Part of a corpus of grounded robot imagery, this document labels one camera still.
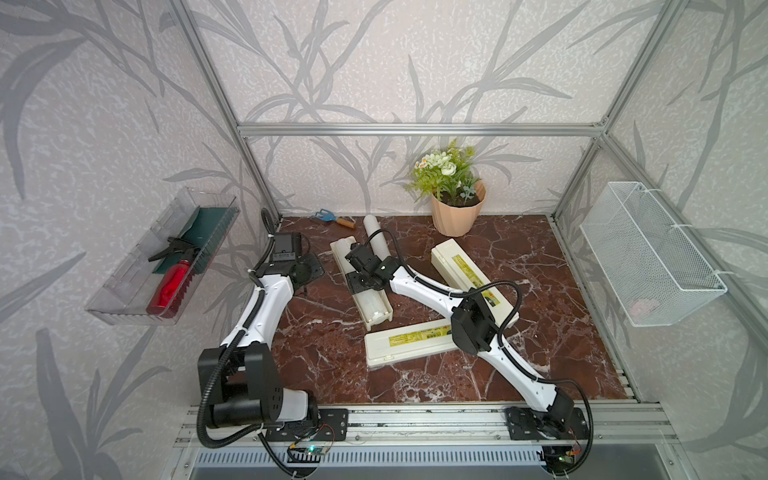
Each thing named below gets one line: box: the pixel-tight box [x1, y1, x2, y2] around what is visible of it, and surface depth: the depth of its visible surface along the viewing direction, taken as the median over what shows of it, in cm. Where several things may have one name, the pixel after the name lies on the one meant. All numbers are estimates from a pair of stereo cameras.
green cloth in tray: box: [152, 206, 238, 275], surface depth 68 cm
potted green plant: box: [407, 140, 486, 237], surface depth 103 cm
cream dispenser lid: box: [364, 321, 460, 368], surface depth 87 cm
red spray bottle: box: [146, 237, 201, 318], surface depth 62 cm
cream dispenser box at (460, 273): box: [431, 238, 520, 329], surface depth 98 cm
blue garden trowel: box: [310, 208, 357, 229], surface depth 122 cm
